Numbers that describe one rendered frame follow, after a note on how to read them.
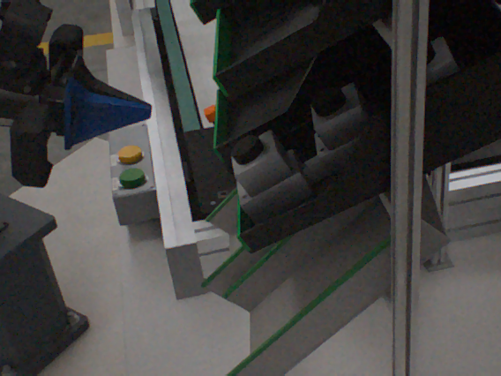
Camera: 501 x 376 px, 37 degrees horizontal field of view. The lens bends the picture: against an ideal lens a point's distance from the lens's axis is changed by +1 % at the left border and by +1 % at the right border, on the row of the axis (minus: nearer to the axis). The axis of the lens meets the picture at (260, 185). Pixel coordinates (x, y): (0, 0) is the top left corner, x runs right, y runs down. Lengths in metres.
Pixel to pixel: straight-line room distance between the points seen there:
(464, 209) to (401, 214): 0.54
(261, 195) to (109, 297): 0.53
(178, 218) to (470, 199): 0.44
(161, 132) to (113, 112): 0.67
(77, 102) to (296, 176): 0.20
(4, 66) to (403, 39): 0.32
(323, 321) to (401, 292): 0.10
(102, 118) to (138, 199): 0.53
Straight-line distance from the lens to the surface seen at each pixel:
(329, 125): 0.66
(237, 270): 0.89
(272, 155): 0.66
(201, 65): 1.63
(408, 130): 0.58
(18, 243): 0.99
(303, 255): 0.85
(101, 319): 1.14
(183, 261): 1.09
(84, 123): 0.68
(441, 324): 1.07
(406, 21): 0.54
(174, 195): 1.18
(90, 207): 1.36
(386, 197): 0.67
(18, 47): 0.65
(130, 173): 1.21
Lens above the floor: 1.63
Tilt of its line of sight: 36 degrees down
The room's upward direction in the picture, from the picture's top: 7 degrees counter-clockwise
